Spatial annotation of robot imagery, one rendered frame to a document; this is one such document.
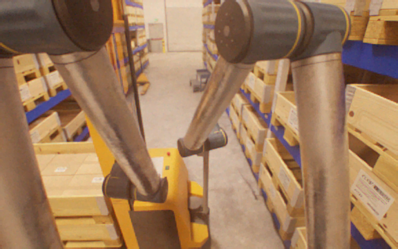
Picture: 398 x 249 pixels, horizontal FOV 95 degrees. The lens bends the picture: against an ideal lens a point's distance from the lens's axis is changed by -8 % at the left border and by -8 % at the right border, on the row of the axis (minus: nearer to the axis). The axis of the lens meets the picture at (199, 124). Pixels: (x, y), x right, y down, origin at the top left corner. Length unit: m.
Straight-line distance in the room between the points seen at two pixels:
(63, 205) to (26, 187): 1.34
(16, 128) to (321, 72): 0.74
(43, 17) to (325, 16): 0.58
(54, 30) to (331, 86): 0.60
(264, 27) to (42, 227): 0.71
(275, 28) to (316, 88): 0.22
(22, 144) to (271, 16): 0.60
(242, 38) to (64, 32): 0.31
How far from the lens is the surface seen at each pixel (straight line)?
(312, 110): 0.62
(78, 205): 1.87
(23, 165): 0.58
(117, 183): 0.93
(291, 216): 2.06
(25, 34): 0.40
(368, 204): 1.33
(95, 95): 0.45
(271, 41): 0.48
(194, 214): 2.27
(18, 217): 0.63
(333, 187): 0.69
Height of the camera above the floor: 2.15
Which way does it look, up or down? 28 degrees down
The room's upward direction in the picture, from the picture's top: straight up
